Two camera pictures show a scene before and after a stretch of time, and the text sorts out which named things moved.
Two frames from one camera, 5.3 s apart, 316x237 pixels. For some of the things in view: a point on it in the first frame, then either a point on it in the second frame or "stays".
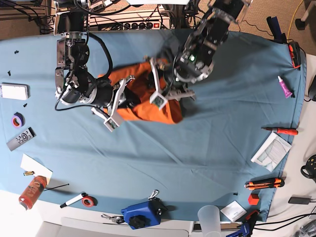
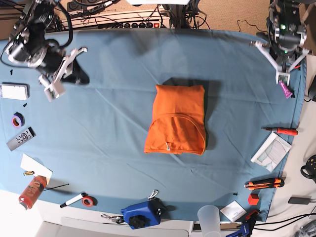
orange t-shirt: x=136 y=104 -> x=177 y=124
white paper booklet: x=272 y=152 stays
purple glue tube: x=288 y=93 stays
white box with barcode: x=15 y=91 stays
